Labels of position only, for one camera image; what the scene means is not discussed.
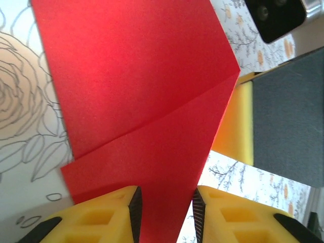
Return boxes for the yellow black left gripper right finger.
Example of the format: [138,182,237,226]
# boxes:
[192,186,322,243]

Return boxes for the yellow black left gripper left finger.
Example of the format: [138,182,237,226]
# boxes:
[19,186,143,243]

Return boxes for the red paper sheet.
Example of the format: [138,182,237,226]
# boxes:
[30,0,241,243]

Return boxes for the floral table mat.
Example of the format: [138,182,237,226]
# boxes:
[0,0,324,243]

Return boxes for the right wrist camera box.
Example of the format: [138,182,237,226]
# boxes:
[244,0,324,44]

